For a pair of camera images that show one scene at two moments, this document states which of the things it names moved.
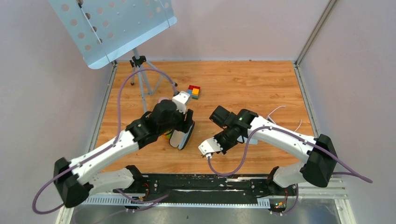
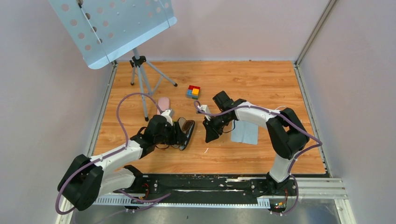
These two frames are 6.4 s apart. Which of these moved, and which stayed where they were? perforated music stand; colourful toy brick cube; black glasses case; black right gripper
Moved: black right gripper
Stayed: black glasses case; colourful toy brick cube; perforated music stand
